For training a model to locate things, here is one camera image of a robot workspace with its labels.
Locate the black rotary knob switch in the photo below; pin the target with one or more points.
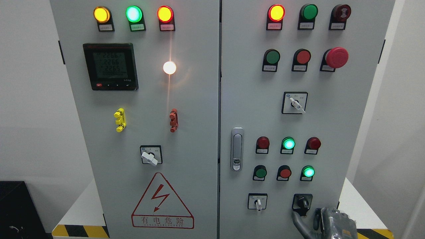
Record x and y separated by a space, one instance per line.
302 203

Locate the dark red lamp left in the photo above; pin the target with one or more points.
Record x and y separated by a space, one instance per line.
262 145

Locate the dark red lamp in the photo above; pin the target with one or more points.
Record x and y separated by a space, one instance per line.
262 145
312 146

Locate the white glowing lamp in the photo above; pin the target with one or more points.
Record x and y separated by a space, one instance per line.
169 67

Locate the green push button lower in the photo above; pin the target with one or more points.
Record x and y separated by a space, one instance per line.
259 173

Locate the green push button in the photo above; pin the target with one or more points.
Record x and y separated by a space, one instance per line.
259 173
270 61

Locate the green lit lamp middle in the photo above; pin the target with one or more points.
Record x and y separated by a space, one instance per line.
287 145

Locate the grey left cabinet door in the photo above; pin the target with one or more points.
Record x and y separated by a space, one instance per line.
190 154

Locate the grey cabinet door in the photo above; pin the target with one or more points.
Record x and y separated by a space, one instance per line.
190 154
252 99

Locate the green push button upper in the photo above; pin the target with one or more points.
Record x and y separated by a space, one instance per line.
270 61

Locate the red push button lower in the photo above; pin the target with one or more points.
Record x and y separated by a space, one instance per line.
284 173

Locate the red push button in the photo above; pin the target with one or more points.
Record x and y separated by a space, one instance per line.
284 173
300 60

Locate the grey right cabinet door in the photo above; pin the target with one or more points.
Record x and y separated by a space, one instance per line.
252 99

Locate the red electric warning sticker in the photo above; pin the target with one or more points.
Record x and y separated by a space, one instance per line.
161 206

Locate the dark red lamp right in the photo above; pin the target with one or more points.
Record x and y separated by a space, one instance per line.
312 146

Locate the green lit button lower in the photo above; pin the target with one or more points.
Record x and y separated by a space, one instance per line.
307 173

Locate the red push button upper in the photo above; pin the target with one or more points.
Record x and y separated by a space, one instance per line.
300 60

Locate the black digital power meter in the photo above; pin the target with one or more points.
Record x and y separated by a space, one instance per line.
111 66

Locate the red lit lamp left door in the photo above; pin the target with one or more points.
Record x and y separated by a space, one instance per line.
165 16

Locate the red lit lamp door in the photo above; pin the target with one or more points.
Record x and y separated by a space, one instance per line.
165 16
275 16

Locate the red lit lamp right door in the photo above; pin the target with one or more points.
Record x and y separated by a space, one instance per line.
275 16

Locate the green lit indicator lamp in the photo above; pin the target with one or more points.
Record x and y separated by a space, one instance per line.
135 18

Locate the red emergency stop button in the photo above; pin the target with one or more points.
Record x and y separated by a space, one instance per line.
334 58

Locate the green unlit top lamp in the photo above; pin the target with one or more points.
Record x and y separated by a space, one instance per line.
307 15

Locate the yellow indicator lamp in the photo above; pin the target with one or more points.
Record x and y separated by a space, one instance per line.
104 19

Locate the dark red buzzer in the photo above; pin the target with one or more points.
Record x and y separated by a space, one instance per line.
339 16

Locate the black box bottom left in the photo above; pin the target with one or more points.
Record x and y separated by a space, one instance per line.
18 216

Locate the silver door lock handle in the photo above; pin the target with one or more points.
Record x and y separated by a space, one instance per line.
236 152

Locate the white selector switch left door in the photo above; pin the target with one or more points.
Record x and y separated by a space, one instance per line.
151 154

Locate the white selector switch upper right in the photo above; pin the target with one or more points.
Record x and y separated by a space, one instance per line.
294 102

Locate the white selector switch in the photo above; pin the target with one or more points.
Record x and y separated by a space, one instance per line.
294 102
257 201

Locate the white selector switch lower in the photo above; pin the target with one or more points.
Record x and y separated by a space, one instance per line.
257 201

